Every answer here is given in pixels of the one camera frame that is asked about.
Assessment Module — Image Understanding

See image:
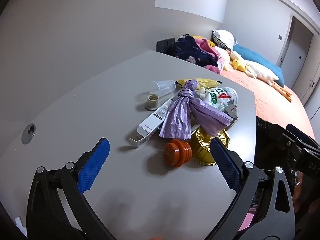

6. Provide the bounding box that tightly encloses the teal pillow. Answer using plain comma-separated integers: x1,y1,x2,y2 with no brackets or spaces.
232,44,285,85

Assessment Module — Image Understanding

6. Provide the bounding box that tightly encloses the off-white threaded cap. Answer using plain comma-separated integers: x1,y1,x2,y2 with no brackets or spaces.
146,93,160,110

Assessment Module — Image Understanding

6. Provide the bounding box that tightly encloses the checkered patchwork pillow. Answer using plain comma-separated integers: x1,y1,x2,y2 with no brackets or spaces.
212,29,235,49

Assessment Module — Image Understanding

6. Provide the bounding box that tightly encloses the yellow cloth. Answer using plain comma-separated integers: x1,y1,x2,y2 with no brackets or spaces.
191,35,215,47

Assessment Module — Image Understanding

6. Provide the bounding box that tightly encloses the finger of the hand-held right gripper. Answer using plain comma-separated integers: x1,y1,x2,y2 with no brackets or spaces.
286,123,320,147
269,126,304,162

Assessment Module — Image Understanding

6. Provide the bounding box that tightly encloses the yellow pouch with dark tip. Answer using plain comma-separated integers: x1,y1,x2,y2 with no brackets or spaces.
176,78,223,88

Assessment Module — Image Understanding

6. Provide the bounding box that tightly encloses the yellow duck plush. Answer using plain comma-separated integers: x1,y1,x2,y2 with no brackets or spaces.
229,58,247,72

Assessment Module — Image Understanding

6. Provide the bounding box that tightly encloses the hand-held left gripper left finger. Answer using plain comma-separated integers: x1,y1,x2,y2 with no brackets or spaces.
26,137,115,240

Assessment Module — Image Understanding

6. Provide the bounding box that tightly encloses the grey door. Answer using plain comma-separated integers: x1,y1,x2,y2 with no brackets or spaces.
276,14,314,89

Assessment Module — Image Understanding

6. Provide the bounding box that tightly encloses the bed with orange sheet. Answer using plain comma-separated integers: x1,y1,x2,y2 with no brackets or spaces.
220,62,315,140

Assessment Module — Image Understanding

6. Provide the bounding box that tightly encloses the pink fleece blanket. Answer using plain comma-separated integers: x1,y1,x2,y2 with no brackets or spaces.
195,37,227,74

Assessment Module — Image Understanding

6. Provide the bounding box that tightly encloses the metal table cable grommet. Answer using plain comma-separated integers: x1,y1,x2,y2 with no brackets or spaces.
22,124,36,145

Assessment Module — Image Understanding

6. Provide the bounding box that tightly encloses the gold foil cup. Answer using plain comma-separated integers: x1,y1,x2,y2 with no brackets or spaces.
189,125,230,166

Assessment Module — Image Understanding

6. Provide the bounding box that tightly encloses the purple plastic bag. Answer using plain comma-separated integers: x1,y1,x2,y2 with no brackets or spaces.
159,79,233,140

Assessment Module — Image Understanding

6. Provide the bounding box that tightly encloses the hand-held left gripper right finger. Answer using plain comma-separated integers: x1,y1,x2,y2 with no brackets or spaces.
207,138,297,240

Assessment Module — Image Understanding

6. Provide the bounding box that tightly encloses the white bottle with green label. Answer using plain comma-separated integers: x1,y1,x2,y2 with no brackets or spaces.
200,86,238,112

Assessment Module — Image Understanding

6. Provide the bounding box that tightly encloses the clear plastic cup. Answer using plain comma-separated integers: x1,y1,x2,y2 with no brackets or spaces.
152,79,177,98

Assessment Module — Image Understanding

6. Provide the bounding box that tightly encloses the dark wall outlet panel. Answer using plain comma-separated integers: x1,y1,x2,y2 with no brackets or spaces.
156,37,175,54

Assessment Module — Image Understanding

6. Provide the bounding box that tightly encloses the white paper scrap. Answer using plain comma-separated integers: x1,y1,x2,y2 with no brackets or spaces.
15,216,27,230

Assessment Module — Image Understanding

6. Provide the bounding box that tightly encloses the white goose plush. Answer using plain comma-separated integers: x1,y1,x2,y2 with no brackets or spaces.
226,50,292,103

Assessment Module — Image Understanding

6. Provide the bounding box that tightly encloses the grey round lid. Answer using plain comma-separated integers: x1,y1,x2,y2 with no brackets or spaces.
225,104,238,119

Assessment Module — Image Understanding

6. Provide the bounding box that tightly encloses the orange ribbed stopper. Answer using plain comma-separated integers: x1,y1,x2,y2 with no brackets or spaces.
164,140,193,168

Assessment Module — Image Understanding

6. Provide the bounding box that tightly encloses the white carton box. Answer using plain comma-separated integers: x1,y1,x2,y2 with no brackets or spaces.
129,96,177,148

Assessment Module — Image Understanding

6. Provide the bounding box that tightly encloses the navy printed blanket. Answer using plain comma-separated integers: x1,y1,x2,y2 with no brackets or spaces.
166,34,219,68

